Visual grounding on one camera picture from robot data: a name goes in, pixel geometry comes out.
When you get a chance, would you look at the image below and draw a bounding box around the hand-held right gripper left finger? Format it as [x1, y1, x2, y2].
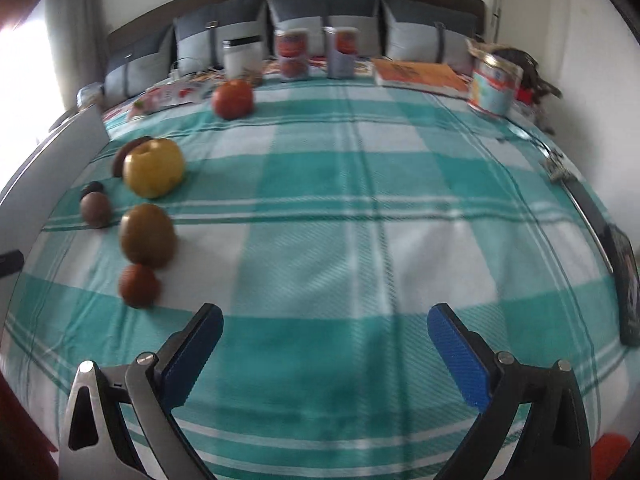
[59, 303, 224, 480]

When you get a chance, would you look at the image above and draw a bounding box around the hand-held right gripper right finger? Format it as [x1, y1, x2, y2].
[427, 303, 593, 480]

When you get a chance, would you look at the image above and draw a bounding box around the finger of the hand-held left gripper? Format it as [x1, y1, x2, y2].
[0, 249, 25, 277]

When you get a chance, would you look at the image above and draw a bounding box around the orange mandarin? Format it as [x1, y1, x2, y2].
[118, 263, 162, 309]

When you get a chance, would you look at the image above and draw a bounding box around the brown passion fruit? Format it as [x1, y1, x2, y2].
[80, 192, 112, 230]

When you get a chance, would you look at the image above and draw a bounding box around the brown kiwi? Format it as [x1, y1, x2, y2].
[119, 203, 177, 268]

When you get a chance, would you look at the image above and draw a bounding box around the brown sweet potato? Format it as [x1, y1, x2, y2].
[112, 136, 153, 178]

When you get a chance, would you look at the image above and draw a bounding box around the yellow apple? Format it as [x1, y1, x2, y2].
[122, 137, 186, 199]

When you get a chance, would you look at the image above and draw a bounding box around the red apple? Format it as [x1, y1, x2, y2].
[211, 79, 255, 121]

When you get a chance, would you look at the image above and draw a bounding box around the orange red object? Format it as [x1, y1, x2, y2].
[592, 432, 630, 480]

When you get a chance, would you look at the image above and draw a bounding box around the clear plastic bag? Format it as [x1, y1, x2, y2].
[76, 82, 106, 111]

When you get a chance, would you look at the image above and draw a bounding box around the teal checkered blanket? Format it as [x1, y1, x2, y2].
[0, 67, 640, 480]

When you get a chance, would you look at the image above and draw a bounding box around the grey curtain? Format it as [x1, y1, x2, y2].
[42, 0, 108, 111]

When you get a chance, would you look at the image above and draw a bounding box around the pink plastic packet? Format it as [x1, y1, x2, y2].
[127, 85, 213, 118]

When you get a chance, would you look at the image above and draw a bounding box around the grey pillow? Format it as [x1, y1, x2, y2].
[265, 0, 383, 58]
[104, 25, 177, 100]
[173, 0, 268, 76]
[380, 0, 483, 68]

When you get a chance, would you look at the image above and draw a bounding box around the opened colourful tin can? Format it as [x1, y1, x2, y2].
[467, 40, 523, 117]

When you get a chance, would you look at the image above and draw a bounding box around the orange book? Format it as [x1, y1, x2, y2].
[371, 57, 473, 98]

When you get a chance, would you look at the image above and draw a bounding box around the dark bag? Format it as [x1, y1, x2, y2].
[500, 46, 563, 111]

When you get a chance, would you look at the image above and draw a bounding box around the clear jar with black lid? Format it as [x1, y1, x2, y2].
[222, 36, 266, 81]

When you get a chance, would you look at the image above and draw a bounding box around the red labelled tin can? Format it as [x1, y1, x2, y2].
[274, 29, 313, 82]
[322, 26, 360, 80]

